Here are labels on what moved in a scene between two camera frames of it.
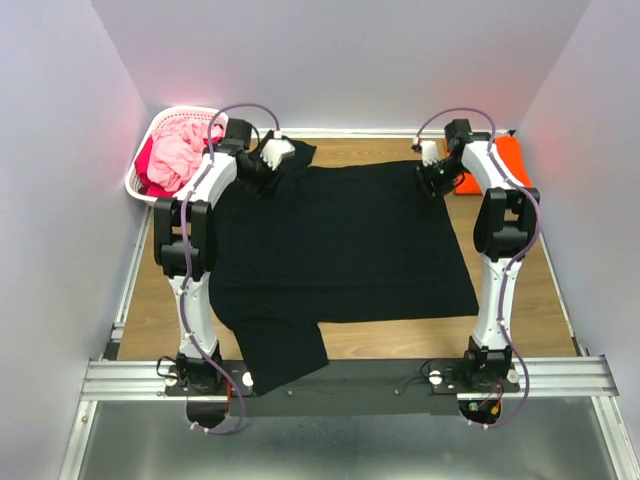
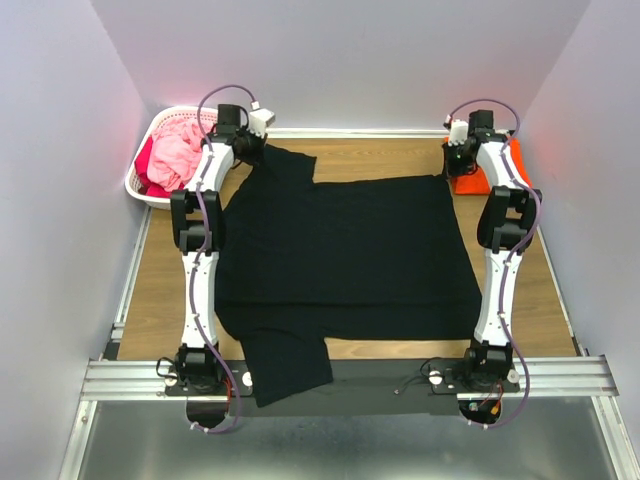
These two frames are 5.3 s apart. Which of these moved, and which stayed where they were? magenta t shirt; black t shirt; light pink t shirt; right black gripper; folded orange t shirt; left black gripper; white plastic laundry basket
Moved: black t shirt; right black gripper; left black gripper
Stayed: folded orange t shirt; light pink t shirt; magenta t shirt; white plastic laundry basket
